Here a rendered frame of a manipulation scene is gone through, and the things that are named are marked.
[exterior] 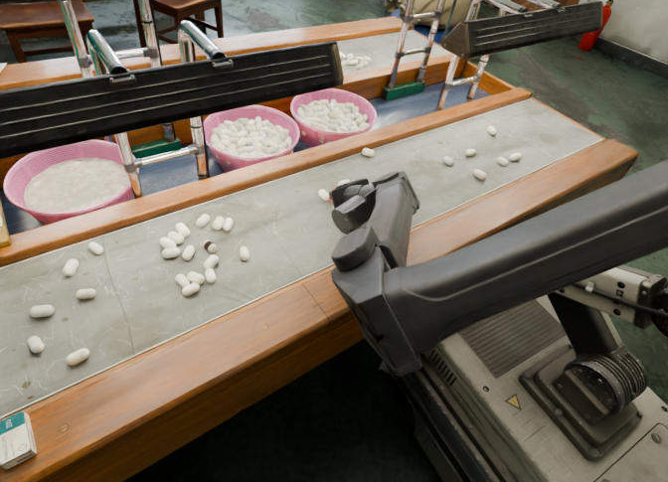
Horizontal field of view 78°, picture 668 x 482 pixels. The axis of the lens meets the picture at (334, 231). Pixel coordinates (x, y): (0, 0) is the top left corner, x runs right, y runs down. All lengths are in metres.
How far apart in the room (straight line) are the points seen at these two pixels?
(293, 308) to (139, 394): 0.28
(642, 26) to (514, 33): 4.14
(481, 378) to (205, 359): 0.69
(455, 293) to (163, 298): 0.61
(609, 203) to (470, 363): 0.84
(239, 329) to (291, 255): 0.21
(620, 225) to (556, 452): 0.85
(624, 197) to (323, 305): 0.55
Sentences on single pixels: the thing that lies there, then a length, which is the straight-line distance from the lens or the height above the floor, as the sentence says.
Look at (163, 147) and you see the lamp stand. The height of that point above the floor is 0.70.
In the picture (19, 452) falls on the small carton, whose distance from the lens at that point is 0.73.
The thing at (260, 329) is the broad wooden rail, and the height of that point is 0.76.
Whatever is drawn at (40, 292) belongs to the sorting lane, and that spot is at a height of 0.74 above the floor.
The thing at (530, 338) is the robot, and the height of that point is 0.48.
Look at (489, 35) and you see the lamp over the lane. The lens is 1.14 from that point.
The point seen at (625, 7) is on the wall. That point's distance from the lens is 5.36.
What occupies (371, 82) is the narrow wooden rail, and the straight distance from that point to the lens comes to 1.58.
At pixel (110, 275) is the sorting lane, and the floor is 0.74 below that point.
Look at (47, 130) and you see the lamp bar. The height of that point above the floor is 1.07.
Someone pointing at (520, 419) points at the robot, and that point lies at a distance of 1.14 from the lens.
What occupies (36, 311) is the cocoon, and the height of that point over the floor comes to 0.76.
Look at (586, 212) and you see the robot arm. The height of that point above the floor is 1.23.
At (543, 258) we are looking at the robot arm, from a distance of 0.34.
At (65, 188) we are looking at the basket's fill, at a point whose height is 0.73.
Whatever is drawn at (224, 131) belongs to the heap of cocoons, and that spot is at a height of 0.74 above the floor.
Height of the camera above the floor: 1.41
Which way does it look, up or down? 45 degrees down
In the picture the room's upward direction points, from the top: 10 degrees clockwise
